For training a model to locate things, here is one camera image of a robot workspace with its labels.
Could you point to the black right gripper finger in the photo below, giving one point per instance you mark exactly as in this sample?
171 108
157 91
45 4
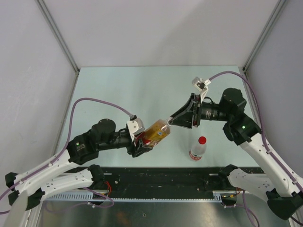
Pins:
182 119
184 109

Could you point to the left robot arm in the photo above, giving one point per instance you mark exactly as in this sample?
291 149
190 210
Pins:
46 179

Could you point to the white slotted cable duct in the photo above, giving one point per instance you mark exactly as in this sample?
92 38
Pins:
89 196

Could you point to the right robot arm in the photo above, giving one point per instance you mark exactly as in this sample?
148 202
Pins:
279 189

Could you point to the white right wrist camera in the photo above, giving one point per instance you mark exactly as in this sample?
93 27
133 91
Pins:
202 86

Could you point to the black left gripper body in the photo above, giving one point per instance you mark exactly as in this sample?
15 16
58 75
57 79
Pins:
133 150

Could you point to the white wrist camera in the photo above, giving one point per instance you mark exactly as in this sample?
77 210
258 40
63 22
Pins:
135 127
202 86

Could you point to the aluminium corner frame post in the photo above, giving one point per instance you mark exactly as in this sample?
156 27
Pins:
57 34
274 16

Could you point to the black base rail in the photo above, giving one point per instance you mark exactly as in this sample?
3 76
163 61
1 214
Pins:
165 183

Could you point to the aluminium corner frame post left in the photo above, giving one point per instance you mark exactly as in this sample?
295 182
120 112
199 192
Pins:
57 34

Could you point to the amber tea bottle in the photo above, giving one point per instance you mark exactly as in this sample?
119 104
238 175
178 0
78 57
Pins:
156 133

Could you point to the aluminium corner frame post right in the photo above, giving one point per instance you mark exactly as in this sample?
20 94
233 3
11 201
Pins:
274 16

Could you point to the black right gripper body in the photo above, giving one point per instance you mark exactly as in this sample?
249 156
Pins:
197 110

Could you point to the white tea bottle cap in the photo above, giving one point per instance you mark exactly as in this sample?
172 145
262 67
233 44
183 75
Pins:
169 120

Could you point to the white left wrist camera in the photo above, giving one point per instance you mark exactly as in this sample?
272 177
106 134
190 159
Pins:
135 127

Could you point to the red cap water bottle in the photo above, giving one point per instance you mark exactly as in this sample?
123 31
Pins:
198 149

